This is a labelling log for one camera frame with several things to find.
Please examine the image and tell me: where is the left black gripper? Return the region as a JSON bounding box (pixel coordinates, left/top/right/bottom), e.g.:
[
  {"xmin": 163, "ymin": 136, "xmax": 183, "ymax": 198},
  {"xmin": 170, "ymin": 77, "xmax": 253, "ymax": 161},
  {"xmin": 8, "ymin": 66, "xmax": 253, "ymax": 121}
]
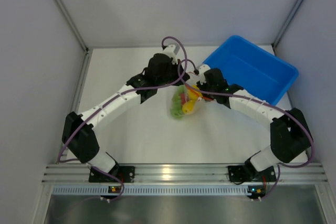
[{"xmin": 156, "ymin": 59, "xmax": 190, "ymax": 87}]

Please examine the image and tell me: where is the clear zip top bag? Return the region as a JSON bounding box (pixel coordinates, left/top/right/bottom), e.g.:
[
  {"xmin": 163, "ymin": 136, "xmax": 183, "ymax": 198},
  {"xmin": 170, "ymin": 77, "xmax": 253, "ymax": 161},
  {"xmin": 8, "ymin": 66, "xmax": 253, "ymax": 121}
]
[{"xmin": 168, "ymin": 84, "xmax": 213, "ymax": 119}]

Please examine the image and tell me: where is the green fake lettuce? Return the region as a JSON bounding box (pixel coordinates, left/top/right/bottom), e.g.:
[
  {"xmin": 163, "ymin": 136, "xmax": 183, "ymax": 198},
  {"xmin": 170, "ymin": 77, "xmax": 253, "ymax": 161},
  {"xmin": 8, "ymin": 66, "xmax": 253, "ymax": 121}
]
[{"xmin": 170, "ymin": 88, "xmax": 184, "ymax": 119}]

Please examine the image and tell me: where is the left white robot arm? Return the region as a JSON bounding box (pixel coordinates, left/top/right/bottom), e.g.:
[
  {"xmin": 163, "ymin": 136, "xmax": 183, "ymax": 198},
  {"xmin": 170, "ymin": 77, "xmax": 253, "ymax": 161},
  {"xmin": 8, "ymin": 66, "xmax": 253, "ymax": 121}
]
[{"xmin": 61, "ymin": 53, "xmax": 190, "ymax": 182}]

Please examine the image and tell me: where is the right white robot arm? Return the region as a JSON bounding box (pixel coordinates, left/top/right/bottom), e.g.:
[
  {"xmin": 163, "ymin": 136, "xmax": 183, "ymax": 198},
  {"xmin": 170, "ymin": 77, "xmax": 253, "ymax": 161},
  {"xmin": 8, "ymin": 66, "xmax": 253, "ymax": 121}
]
[{"xmin": 196, "ymin": 65, "xmax": 313, "ymax": 180}]

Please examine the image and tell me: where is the red fake apple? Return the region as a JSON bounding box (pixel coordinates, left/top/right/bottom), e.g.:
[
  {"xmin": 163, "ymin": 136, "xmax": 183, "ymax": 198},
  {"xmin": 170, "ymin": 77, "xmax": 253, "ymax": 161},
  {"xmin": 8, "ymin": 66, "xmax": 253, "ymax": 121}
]
[{"xmin": 178, "ymin": 93, "xmax": 187, "ymax": 104}]

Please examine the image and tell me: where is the blue plastic bin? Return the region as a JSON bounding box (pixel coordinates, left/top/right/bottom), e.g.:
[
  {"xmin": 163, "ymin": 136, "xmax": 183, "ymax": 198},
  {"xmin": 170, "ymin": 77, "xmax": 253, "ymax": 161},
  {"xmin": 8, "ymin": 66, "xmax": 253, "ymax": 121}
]
[{"xmin": 203, "ymin": 35, "xmax": 299, "ymax": 105}]

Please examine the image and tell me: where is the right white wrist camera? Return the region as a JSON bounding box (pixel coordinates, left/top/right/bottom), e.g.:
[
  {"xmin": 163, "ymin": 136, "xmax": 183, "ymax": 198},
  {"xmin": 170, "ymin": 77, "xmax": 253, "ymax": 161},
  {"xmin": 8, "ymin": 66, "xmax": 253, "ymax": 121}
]
[{"xmin": 188, "ymin": 64, "xmax": 211, "ymax": 84}]

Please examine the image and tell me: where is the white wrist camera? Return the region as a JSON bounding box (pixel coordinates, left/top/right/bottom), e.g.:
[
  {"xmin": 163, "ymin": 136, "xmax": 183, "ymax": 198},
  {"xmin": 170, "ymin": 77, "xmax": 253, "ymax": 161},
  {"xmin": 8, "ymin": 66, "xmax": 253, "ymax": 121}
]
[
  {"xmin": 188, "ymin": 64, "xmax": 211, "ymax": 84},
  {"xmin": 162, "ymin": 44, "xmax": 180, "ymax": 65}
]

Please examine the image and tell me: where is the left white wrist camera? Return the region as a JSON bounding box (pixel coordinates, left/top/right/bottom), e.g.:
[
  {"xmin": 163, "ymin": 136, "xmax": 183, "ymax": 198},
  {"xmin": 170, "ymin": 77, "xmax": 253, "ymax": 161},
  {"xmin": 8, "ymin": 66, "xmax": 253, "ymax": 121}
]
[{"xmin": 162, "ymin": 44, "xmax": 180, "ymax": 65}]

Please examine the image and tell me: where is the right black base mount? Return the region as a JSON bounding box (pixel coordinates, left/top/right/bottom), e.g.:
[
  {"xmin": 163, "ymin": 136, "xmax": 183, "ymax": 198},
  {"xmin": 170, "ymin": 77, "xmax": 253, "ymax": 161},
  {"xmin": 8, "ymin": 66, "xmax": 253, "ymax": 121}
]
[{"xmin": 228, "ymin": 165, "xmax": 250, "ymax": 185}]

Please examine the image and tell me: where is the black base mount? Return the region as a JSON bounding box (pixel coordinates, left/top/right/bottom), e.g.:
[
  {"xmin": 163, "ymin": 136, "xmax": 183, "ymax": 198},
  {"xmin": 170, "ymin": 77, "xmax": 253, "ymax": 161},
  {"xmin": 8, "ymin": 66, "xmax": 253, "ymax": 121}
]
[
  {"xmin": 228, "ymin": 165, "xmax": 250, "ymax": 185},
  {"xmin": 89, "ymin": 166, "xmax": 135, "ymax": 183}
]

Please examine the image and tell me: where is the slotted cable duct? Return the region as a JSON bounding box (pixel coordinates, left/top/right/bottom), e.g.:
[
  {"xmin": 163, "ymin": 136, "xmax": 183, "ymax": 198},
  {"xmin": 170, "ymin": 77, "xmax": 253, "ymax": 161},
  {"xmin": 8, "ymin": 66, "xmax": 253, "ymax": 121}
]
[{"xmin": 52, "ymin": 185, "xmax": 262, "ymax": 196}]

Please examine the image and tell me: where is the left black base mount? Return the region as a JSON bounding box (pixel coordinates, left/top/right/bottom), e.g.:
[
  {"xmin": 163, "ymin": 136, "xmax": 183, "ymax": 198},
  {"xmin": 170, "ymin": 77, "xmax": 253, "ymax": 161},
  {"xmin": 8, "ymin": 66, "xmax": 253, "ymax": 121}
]
[{"xmin": 89, "ymin": 166, "xmax": 135, "ymax": 183}]

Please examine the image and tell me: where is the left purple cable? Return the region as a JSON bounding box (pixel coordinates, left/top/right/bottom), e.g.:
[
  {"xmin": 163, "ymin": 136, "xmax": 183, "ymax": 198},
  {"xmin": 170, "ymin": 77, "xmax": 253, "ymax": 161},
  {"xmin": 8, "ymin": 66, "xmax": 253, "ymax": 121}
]
[{"xmin": 57, "ymin": 36, "xmax": 188, "ymax": 164}]

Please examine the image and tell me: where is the aluminium mounting rail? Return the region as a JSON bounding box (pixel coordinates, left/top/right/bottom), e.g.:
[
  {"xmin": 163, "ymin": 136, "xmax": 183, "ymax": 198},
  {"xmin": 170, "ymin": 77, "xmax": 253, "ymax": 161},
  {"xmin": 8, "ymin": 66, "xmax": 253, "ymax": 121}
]
[{"xmin": 42, "ymin": 163, "xmax": 328, "ymax": 185}]

